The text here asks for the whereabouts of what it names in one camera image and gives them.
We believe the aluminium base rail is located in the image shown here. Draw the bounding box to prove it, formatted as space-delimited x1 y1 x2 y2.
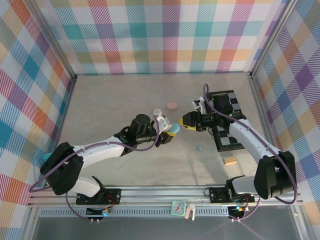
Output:
27 184 305 208

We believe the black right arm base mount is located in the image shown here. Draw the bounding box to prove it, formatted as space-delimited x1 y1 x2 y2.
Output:
208 186 256 204

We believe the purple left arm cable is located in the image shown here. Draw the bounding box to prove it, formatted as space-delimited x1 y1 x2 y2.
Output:
29 116 163 223

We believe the small left controller board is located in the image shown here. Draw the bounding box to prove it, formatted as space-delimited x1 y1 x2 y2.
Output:
85 206 113 216

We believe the white round tag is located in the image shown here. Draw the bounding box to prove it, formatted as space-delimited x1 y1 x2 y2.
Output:
188 202 197 222

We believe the small controller board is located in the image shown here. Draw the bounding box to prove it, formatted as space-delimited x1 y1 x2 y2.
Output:
85 206 113 216
227 205 247 219

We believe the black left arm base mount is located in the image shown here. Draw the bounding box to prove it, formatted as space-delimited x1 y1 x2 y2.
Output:
75 187 123 205

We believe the aluminium frame side rail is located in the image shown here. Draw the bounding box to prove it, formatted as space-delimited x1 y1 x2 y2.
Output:
21 76 78 240
248 73 311 240

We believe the black framed chessboard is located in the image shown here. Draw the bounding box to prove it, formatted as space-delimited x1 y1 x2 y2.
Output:
205 89 247 153

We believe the teal square clock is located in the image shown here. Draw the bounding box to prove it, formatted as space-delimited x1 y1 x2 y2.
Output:
170 200 186 216

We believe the small right controller board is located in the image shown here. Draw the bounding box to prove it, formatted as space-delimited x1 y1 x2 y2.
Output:
227 205 247 219

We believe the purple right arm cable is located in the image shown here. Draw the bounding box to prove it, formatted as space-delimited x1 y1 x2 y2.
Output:
202 83 300 222

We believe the aluminium frame post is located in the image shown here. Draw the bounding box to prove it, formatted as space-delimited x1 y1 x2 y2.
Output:
248 0 301 80
29 0 78 82

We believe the perforated metal cable duct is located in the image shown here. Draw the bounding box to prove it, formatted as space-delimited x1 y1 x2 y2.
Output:
39 208 231 217

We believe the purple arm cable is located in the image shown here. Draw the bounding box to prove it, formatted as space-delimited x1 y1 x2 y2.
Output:
29 116 163 223
202 83 300 222

